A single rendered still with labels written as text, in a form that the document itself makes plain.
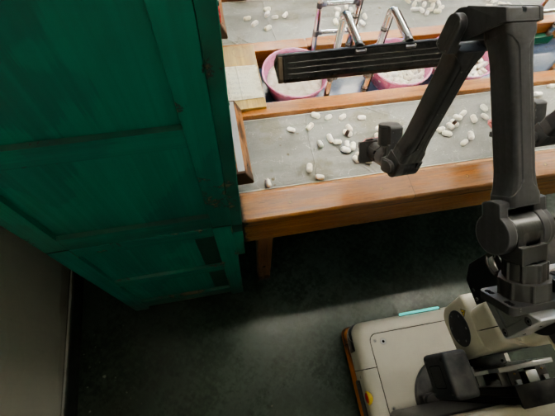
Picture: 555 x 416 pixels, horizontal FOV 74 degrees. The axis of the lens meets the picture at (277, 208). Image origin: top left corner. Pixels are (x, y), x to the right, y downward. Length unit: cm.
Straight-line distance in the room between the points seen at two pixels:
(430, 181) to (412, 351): 70
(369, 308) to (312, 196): 88
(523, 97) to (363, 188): 65
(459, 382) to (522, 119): 74
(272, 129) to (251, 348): 102
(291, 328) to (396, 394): 55
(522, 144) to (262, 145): 86
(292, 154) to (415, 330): 89
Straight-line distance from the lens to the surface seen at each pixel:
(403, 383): 165
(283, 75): 111
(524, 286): 78
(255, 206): 120
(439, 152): 149
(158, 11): 54
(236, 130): 124
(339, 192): 125
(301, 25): 181
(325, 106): 146
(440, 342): 173
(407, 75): 169
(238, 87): 148
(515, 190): 75
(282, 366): 185
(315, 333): 187
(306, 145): 136
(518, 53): 76
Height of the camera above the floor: 184
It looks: 64 degrees down
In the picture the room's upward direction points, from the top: 5 degrees clockwise
